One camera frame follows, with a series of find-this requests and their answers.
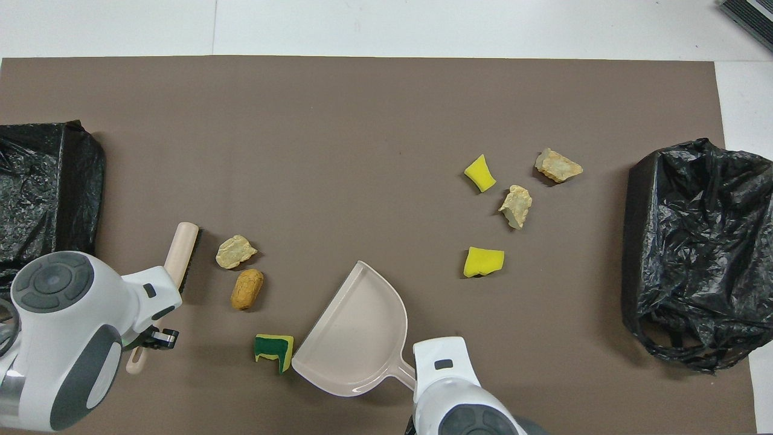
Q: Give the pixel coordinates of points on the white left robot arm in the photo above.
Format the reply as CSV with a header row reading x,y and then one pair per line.
x,y
60,338

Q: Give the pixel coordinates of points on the smooth black bag bin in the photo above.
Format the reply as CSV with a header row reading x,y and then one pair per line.
x,y
42,193

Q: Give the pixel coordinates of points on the open crumpled black bag bin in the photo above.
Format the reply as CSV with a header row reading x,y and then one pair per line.
x,y
694,254

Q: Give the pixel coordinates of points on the yellow rectangular sponge piece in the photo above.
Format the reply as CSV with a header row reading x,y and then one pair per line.
x,y
483,261

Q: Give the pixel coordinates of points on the dark grey ribbed device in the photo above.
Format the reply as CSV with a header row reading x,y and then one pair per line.
x,y
749,21

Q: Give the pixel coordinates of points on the beige plastic dustpan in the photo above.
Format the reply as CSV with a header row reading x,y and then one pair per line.
x,y
356,338

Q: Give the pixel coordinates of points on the brown oval toy bun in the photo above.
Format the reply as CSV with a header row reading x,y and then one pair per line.
x,y
246,290

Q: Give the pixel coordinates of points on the beige brush with black bristles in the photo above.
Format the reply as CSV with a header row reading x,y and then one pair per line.
x,y
181,254

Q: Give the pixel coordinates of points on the pale beige crumpled chunk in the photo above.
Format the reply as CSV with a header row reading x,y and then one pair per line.
x,y
558,166
516,205

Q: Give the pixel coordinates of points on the green and yellow sponge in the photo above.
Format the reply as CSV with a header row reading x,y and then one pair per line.
x,y
278,347

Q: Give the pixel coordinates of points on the yellow wedge sponge piece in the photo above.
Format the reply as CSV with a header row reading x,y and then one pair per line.
x,y
480,173

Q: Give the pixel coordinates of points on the brown table mat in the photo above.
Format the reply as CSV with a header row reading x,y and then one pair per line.
x,y
362,151

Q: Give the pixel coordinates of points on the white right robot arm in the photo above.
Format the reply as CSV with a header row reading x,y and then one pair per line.
x,y
447,374

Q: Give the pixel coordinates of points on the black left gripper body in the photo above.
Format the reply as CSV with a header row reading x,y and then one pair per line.
x,y
140,339

